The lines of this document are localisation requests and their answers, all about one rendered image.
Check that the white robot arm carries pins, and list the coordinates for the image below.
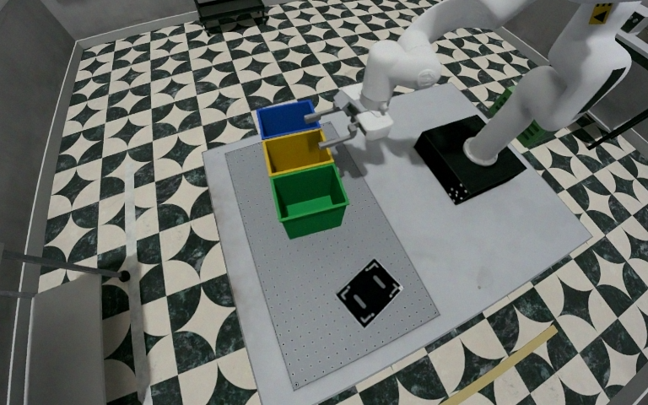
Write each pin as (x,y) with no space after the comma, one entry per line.
(586,56)

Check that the yellow recycle bin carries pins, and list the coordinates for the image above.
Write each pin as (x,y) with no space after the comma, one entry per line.
(294,151)

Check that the blue general waste bin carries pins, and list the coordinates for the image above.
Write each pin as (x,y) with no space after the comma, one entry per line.
(281,120)

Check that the green returns bin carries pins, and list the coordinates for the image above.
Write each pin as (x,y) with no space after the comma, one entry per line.
(310,200)

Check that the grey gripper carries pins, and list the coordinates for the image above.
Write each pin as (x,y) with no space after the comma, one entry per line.
(375,124)

